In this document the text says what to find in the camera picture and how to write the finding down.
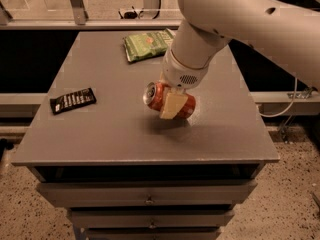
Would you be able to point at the grey drawer cabinet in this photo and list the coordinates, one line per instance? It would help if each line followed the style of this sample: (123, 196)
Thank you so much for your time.
(122, 172)

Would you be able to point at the black snack bar wrapper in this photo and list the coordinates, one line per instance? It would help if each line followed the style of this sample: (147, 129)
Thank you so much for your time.
(72, 101)

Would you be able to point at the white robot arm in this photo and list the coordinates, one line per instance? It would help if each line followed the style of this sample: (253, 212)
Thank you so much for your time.
(286, 34)

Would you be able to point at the red coke can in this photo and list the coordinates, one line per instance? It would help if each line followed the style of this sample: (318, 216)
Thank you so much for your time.
(170, 102)

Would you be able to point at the metal window railing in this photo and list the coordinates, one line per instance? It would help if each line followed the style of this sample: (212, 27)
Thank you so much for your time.
(88, 14)

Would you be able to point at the green chip bag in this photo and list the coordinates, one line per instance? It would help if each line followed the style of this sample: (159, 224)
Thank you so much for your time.
(147, 45)

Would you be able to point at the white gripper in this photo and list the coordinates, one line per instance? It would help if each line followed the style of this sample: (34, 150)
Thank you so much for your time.
(180, 73)

